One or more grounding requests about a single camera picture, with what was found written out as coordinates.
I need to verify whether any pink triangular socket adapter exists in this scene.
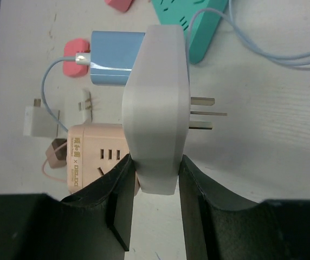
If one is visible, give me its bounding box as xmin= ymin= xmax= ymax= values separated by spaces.
xmin=105 ymin=0 xmax=133 ymax=12

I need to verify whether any orange thin cable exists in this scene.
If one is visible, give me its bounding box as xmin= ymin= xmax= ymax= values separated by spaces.
xmin=41 ymin=143 xmax=72 ymax=184

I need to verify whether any blue thin cable loop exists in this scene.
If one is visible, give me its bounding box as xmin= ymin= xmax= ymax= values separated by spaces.
xmin=41 ymin=0 xmax=310 ymax=133

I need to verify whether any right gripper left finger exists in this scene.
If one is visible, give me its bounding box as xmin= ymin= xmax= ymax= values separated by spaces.
xmin=0 ymin=155 xmax=133 ymax=259

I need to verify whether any teal triangular socket adapter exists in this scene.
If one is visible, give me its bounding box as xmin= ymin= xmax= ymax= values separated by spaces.
xmin=152 ymin=0 xmax=228 ymax=64

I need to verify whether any blue small plug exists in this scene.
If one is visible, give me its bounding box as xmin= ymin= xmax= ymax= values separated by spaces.
xmin=75 ymin=31 xmax=145 ymax=86

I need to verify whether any white square charger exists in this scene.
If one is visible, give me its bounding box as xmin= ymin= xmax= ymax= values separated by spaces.
xmin=23 ymin=99 xmax=58 ymax=139

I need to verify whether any white plug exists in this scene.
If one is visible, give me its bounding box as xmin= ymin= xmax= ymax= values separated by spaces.
xmin=78 ymin=89 xmax=97 ymax=124

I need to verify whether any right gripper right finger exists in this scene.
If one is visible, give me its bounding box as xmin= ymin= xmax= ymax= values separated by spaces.
xmin=179 ymin=156 xmax=310 ymax=259

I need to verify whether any beige pink charger plug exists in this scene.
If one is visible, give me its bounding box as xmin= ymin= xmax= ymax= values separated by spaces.
xmin=46 ymin=138 xmax=67 ymax=169

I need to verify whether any white triangular adapter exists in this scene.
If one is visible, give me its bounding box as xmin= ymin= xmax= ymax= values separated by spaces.
xmin=122 ymin=25 xmax=215 ymax=196

